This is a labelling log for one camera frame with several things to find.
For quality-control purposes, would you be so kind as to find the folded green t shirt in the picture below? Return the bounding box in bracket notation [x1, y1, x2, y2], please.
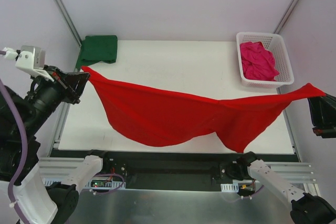
[76, 35, 118, 70]

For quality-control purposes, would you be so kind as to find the left white cable duct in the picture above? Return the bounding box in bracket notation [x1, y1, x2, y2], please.
[42, 178, 126, 190]

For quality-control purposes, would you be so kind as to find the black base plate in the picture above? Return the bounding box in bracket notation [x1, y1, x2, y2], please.
[49, 149, 301, 190]

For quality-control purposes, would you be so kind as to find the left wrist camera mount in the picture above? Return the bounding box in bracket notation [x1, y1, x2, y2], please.
[1, 46, 54, 82]

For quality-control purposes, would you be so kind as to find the white plastic basket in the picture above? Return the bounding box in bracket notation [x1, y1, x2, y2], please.
[236, 32, 295, 89]

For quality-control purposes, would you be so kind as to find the red t shirt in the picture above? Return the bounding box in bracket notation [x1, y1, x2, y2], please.
[83, 67, 325, 153]

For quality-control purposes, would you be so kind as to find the white cable duct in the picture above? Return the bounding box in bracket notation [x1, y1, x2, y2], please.
[220, 183, 239, 193]
[42, 178, 126, 190]

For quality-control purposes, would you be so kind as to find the right white cable duct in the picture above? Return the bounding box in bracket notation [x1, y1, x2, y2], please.
[220, 183, 239, 193]

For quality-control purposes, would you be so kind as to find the pink t shirt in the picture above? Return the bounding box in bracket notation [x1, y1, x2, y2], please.
[239, 41, 279, 81]

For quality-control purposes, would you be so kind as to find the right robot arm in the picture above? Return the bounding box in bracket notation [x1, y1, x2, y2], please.
[225, 94, 335, 223]

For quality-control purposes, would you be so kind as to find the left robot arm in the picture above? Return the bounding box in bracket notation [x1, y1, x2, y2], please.
[1, 66, 111, 223]

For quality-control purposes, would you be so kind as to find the aluminium frame rail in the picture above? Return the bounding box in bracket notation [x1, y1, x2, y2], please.
[266, 162, 317, 184]

